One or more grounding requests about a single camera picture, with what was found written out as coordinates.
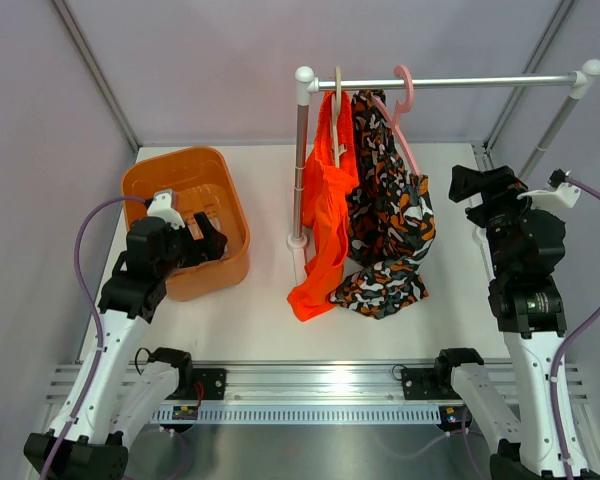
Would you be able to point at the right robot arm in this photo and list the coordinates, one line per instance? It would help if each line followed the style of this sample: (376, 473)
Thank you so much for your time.
(522, 345)

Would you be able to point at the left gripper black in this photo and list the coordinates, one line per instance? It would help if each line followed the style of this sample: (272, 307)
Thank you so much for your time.
(212, 241)

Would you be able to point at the beige hanger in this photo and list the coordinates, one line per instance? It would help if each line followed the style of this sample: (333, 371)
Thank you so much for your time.
(336, 108)

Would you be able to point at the orange shorts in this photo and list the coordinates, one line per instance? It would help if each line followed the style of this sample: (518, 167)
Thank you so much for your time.
(325, 212)

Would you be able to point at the camouflage patterned shorts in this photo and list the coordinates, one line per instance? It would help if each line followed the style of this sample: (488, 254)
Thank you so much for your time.
(391, 220)

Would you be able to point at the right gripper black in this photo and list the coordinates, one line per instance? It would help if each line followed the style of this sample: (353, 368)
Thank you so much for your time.
(496, 192)

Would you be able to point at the silver clothes rack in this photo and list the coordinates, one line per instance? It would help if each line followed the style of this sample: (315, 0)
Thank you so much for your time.
(307, 84)

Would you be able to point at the orange plastic bin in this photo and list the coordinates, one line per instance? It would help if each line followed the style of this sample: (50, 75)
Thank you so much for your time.
(201, 181)

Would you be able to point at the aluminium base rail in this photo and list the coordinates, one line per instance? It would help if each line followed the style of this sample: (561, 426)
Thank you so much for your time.
(332, 393)

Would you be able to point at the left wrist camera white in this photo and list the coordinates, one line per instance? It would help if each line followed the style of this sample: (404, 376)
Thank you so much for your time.
(163, 206)

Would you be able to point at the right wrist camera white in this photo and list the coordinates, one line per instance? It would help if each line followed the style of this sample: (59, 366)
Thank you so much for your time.
(559, 193)

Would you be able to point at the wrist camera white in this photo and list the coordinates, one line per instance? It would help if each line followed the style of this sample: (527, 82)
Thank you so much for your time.
(163, 206)
(559, 193)

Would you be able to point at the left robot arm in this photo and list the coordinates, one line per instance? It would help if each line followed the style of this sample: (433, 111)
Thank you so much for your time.
(105, 345)

